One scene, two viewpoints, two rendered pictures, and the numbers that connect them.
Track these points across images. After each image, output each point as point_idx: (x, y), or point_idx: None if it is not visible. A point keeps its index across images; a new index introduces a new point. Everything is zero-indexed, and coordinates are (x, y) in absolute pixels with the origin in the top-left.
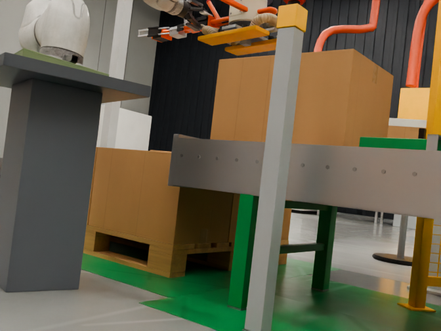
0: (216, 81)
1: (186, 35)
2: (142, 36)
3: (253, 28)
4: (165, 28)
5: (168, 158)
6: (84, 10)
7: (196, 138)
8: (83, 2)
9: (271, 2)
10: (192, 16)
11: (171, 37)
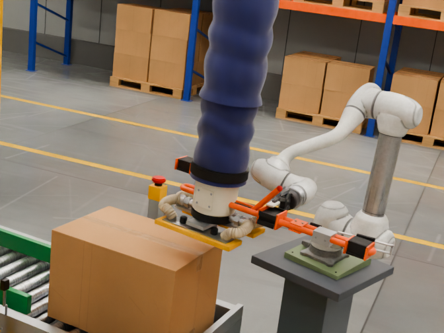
0: (221, 261)
1: (311, 239)
2: (384, 252)
3: None
4: (344, 234)
5: None
6: (317, 210)
7: (219, 299)
8: (322, 205)
9: (191, 177)
10: (278, 207)
11: (343, 248)
